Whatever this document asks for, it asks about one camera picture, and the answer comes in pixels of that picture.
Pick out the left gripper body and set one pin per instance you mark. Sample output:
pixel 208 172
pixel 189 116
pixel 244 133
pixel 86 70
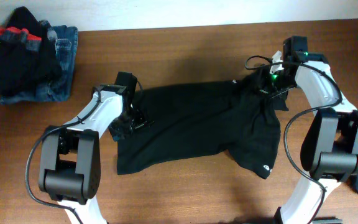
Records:
pixel 132 119

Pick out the black t-shirt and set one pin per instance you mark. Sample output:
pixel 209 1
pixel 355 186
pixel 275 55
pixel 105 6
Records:
pixel 204 119

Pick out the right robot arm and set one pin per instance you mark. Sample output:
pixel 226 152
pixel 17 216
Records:
pixel 329 152

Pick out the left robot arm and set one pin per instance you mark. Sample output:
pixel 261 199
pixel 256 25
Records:
pixel 70 164

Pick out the black garment with red trim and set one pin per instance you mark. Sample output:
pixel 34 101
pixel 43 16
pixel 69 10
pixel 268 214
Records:
pixel 27 53

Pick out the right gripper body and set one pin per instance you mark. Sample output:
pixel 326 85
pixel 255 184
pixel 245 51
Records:
pixel 279 84

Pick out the folded blue denim jeans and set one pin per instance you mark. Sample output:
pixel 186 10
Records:
pixel 65 42

